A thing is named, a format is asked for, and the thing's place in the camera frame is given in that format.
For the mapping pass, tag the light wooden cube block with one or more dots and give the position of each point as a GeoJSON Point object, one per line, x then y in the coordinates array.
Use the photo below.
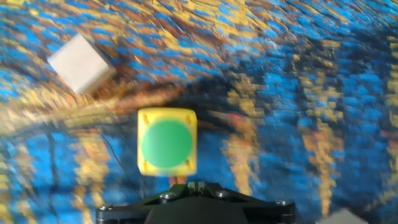
{"type": "Point", "coordinates": [342, 217]}
{"type": "Point", "coordinates": [79, 63]}

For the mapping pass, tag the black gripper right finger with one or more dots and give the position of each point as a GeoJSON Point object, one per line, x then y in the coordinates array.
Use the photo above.
{"type": "Point", "coordinates": [267, 213]}

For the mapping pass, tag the starry night print cloth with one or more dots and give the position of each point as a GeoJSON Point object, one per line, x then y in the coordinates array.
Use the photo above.
{"type": "Point", "coordinates": [280, 109]}

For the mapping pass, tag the yellow box green push button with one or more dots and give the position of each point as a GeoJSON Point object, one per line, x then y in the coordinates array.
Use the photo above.
{"type": "Point", "coordinates": [167, 143]}

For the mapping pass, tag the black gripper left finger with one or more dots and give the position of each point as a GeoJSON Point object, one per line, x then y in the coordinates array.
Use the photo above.
{"type": "Point", "coordinates": [130, 213]}

